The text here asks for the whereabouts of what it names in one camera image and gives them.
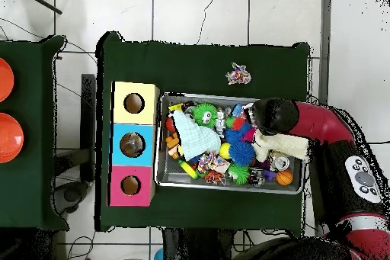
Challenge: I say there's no mint green waffle cloth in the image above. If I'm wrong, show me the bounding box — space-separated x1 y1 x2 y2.
172 108 222 161

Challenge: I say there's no orange striped tiger toy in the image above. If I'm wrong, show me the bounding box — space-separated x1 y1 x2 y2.
204 170 228 186

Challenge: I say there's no cream waffle cloth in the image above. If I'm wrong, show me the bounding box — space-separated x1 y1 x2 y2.
251 128 312 163

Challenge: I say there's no wooden box with three holes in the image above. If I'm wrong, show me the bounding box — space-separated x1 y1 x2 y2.
108 81 161 207

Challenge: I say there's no green fuzzy toy with eyes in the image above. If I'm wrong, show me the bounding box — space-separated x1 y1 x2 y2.
192 102 219 128

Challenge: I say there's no red ball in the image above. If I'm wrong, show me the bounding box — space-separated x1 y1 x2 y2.
165 117 177 134

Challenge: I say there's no grey robot toy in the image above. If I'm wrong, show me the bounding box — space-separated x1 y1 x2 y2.
214 108 229 139

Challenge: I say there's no orange plastic building block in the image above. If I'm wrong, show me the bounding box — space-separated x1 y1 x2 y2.
164 133 184 161

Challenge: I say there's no yellow cheese wedge toy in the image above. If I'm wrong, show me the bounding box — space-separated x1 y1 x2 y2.
168 102 184 116

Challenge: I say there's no yellow ball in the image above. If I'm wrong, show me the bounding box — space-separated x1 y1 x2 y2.
219 143 233 160

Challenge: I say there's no blue spiky ball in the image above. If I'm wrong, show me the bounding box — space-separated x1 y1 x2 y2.
225 127 258 169

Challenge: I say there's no crushed silver can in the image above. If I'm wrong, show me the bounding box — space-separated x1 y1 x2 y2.
271 153 293 172

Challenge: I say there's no small orange basketball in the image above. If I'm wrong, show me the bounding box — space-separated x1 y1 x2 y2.
275 169 294 187

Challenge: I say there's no side table with green cloth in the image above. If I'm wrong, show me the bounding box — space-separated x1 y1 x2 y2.
0 35 68 232

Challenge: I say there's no orange bowl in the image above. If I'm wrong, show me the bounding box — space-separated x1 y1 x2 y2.
0 57 15 104
0 113 24 165

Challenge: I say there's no black rod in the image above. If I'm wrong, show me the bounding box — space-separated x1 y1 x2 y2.
17 0 63 15

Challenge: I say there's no wire mesh bin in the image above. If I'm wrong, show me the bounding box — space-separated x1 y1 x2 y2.
155 93 308 195

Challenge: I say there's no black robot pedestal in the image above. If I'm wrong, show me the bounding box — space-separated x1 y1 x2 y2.
161 228 238 260

